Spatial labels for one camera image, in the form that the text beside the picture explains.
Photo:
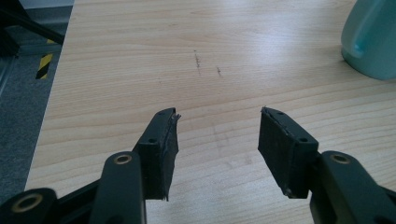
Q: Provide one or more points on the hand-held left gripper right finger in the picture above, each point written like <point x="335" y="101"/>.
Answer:
<point x="288" y="155"/>

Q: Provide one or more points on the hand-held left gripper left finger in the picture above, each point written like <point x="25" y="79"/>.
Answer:
<point x="157" y="155"/>

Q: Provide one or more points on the yellow black hazard tape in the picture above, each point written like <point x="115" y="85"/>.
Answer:
<point x="44" y="66"/>

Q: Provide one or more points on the light teal plastic jug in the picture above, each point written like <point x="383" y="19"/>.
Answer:
<point x="372" y="37"/>

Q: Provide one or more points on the black metal stand leg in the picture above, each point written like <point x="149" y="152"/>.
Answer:
<point x="21" y="23"/>

